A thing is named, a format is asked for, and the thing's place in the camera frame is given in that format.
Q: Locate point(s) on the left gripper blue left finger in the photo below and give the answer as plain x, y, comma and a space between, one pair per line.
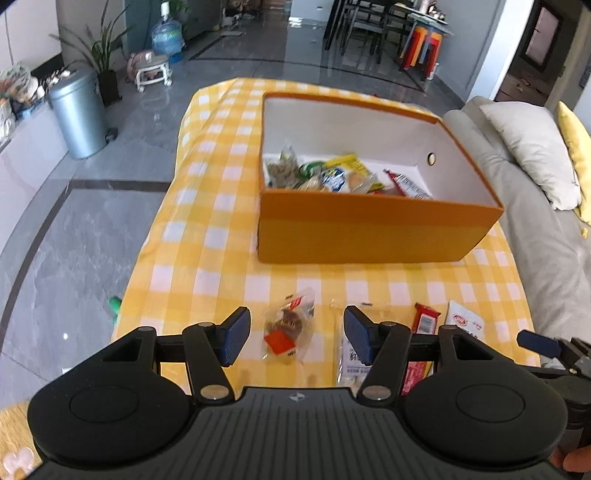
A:
210, 348

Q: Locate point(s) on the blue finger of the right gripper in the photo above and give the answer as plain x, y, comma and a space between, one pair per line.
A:
542, 345

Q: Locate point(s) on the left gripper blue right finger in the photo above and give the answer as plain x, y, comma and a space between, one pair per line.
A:
384, 347

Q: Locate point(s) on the white ball candy bag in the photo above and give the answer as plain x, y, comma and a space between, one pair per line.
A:
349, 371

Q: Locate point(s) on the red bar wrapper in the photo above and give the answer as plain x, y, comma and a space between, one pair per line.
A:
424, 327

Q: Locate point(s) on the white gluten snack packet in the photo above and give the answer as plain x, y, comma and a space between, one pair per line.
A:
460, 316

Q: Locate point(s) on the clear bag brown pastry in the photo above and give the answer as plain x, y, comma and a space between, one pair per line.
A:
289, 327

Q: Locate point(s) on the red white snack packet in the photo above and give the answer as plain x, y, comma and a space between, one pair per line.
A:
407, 187

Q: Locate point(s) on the yellow snack packet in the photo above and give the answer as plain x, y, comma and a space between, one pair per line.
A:
349, 163

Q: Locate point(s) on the white green snack bag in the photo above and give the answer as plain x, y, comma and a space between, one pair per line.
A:
282, 169

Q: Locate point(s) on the green raisin bag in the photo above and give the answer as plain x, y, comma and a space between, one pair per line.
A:
311, 170

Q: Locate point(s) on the green sausage stick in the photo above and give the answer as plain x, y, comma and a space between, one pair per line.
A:
115, 305

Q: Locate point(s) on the orange stick snack bag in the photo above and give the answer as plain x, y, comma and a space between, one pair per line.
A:
359, 184

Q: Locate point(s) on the person's right hand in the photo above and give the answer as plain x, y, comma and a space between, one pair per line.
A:
578, 461

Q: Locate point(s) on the yellow checkered tablecloth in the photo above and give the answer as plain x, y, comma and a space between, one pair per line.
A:
199, 261

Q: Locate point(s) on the grey sofa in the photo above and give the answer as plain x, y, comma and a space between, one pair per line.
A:
552, 256

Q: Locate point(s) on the orange cardboard box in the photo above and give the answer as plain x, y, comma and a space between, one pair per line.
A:
317, 222

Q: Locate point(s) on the yellow cushion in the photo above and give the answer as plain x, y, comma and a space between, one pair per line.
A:
578, 142

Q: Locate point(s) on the white cushion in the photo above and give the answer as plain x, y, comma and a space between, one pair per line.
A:
533, 138

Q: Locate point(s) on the white tv console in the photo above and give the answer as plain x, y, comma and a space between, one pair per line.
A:
28, 158

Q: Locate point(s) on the silver trash can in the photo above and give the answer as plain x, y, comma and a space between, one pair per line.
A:
80, 113

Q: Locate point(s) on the white rolling stool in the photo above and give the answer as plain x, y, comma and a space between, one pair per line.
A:
146, 68

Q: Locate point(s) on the orange red stacked stools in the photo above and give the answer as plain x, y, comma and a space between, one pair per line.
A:
422, 49

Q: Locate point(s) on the potted long leaf plant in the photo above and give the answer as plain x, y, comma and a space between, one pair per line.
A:
97, 49

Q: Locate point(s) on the black dining chair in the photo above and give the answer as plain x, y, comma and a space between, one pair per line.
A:
370, 16

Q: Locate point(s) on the blue water jug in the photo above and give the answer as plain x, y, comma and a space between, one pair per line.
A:
166, 36

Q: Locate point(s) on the plush toy on console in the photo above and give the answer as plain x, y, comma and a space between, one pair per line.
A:
18, 84

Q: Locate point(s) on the dining table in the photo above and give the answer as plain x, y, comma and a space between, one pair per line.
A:
401, 21

